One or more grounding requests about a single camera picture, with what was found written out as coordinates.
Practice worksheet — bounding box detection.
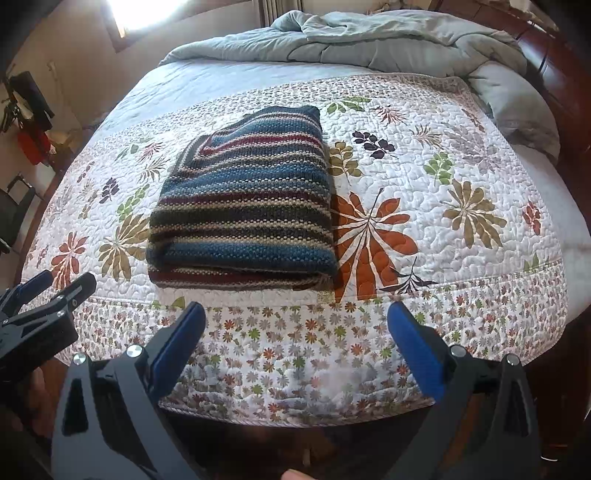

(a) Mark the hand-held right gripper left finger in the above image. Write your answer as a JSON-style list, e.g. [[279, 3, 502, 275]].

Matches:
[[51, 301, 207, 480]]

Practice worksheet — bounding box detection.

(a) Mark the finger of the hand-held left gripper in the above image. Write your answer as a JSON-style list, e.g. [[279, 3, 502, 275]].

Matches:
[[0, 270, 54, 315], [21, 272, 98, 324]]

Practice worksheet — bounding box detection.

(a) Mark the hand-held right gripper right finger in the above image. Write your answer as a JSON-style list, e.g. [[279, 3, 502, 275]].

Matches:
[[387, 302, 541, 480]]

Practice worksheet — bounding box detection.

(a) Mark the striped knit sweater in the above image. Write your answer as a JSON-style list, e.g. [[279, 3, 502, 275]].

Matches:
[[147, 105, 341, 291]]

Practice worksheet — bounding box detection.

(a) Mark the black chair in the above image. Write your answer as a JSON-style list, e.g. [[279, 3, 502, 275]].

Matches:
[[0, 173, 38, 254]]

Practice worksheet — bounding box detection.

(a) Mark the floral quilted bedspread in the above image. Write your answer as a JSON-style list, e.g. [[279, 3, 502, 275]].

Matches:
[[21, 58, 591, 428]]

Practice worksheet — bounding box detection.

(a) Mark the wooden coat rack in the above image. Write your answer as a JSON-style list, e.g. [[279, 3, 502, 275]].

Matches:
[[0, 69, 56, 167]]

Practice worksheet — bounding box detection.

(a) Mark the window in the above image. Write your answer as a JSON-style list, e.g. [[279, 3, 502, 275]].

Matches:
[[99, 0, 262, 51]]

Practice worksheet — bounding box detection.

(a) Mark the grey-blue comforter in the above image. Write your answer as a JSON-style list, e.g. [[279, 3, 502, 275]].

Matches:
[[159, 9, 561, 160]]

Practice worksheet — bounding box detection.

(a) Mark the beige curtain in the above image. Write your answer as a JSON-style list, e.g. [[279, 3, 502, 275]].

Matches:
[[256, 0, 305, 28]]

